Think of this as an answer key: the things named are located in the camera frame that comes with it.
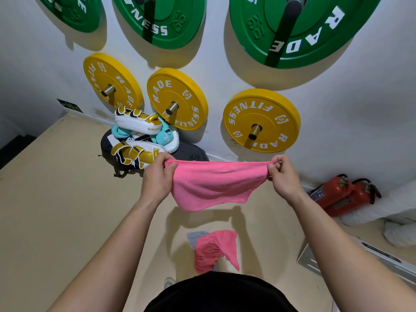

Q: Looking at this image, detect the black bag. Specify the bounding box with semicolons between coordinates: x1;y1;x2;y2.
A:
98;128;210;179

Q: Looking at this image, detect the person's left forearm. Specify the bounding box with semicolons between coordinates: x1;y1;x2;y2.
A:
47;194;163;312

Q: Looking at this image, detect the green weight plate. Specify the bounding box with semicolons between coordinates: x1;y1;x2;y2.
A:
229;0;384;70
36;0;105;33
111;0;208;50

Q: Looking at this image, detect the red fire extinguisher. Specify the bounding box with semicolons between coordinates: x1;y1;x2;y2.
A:
324;178;383;218
308;174;355;209

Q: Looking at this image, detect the person's right hand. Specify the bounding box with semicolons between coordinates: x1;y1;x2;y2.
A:
267;154;307;206

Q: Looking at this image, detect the dark green wall sign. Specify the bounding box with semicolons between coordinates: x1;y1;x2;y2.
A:
57;99;84;114

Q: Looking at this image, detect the person's black shirt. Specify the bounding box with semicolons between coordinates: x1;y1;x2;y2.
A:
144;271;299;312

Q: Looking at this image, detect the yellow weight plate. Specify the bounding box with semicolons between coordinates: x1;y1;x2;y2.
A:
223;88;301;154
83;52;144;111
146;68;209;132

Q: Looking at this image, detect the white and gold kick pad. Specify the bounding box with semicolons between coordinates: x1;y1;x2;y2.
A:
110;141;168;169
113;106;163;136

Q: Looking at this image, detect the crumpled pink cloth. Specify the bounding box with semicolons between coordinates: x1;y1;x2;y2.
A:
194;229;241;274

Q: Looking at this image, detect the person's right forearm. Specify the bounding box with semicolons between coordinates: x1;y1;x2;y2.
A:
287;191;416;312

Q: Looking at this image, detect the person's left hand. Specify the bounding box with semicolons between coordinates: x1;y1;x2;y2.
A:
140;153;179;206

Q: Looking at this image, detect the grey cloth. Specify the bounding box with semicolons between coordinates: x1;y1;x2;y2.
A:
187;231;209;248

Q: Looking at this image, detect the pink towel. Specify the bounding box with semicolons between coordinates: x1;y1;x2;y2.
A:
165;160;276;212

